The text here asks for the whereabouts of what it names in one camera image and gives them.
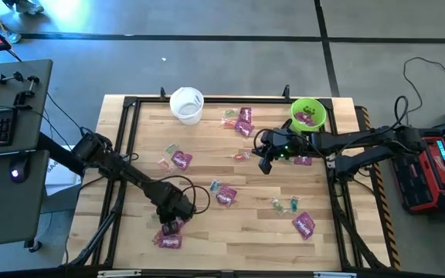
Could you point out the silver frame hinge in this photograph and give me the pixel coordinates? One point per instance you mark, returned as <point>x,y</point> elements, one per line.
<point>334,275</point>
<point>118,273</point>

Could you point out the red black power station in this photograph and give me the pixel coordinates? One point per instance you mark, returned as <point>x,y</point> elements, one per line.
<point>423,177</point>

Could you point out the green plastic halloween bucket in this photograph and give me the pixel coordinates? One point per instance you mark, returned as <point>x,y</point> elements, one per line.
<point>321,116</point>

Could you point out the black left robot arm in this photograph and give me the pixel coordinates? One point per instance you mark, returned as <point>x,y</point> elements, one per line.
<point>130,173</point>

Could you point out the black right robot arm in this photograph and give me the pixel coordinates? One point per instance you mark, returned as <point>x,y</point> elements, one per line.
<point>361,137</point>

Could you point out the black clamp on table edge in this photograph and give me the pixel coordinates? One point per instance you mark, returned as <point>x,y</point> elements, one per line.
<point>286,92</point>

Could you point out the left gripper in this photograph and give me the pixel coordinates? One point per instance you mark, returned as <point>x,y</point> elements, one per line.
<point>174,204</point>

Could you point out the white plastic halloween bucket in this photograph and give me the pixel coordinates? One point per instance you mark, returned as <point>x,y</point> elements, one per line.
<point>187,110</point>

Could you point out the black desk caster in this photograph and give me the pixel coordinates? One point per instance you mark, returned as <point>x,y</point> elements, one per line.
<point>34,246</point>

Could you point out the clear orange gummy candy pack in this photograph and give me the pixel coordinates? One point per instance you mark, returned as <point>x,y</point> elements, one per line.
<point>166,166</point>

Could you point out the clear red gummy candy pack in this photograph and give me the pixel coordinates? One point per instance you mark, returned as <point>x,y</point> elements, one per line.
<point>228,123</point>
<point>242,156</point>
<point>155,239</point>

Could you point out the yellow black hazard strip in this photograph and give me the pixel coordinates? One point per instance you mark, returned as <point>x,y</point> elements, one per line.
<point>388,220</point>

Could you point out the black computer mouse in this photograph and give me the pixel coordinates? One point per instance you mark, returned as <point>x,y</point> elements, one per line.
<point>19,170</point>

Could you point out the white box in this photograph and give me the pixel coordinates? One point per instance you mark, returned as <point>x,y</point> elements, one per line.
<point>58,181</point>

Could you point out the black frame post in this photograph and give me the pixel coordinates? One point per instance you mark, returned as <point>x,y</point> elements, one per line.
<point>162,93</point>

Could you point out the silver frame bracket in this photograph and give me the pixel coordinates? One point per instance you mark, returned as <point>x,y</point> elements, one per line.
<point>331,161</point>

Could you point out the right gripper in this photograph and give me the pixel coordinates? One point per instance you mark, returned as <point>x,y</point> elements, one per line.
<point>284,144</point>

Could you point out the clear teal gummy candy pack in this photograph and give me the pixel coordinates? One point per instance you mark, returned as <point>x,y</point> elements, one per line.
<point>215,186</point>
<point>293,204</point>

